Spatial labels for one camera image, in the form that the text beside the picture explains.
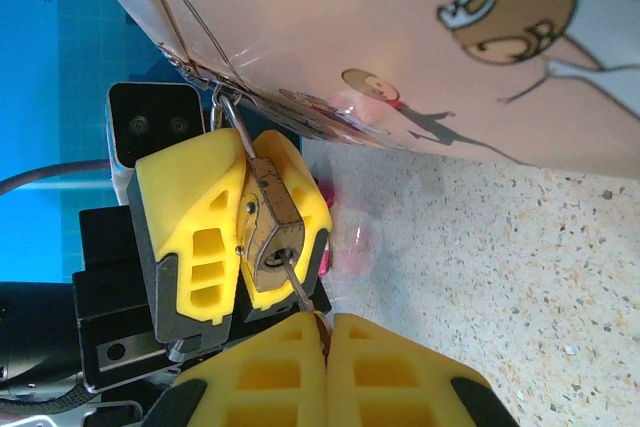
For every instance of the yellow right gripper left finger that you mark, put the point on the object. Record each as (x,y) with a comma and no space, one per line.
(280,347)

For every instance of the brass padlock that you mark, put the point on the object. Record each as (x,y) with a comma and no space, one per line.
(272,192)

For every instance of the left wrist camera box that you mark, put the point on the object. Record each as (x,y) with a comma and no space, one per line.
(150,122)

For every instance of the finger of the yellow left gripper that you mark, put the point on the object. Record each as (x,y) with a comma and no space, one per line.
(310,197)
(185,182)

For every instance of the silver key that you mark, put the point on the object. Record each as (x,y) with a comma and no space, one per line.
(295,282)

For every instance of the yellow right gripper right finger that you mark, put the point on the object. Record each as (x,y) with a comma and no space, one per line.
(430,387)

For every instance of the silver metal hasp latch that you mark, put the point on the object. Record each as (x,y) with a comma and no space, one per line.
(200,79)

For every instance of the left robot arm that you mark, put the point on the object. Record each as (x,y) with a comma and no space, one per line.
(30,337)

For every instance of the pink wedding cartoon tin box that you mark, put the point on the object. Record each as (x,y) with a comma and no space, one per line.
(350,22)

